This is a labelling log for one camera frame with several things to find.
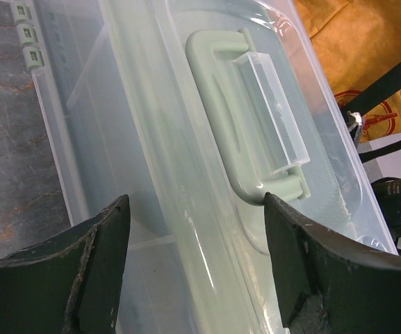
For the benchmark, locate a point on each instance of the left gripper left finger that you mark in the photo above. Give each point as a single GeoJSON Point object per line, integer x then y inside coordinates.
{"type": "Point", "coordinates": [70, 283]}

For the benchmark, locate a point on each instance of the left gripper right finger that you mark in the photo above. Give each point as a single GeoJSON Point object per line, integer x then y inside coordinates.
{"type": "Point", "coordinates": [326, 282]}

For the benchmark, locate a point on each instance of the green plastic tool box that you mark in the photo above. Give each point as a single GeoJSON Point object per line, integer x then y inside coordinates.
{"type": "Point", "coordinates": [195, 110]}

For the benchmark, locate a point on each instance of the yellow tote bag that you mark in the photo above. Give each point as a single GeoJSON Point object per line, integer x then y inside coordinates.
{"type": "Point", "coordinates": [357, 42]}

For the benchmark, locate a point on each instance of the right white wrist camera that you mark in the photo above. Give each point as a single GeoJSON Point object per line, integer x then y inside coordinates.
{"type": "Point", "coordinates": [355, 120]}

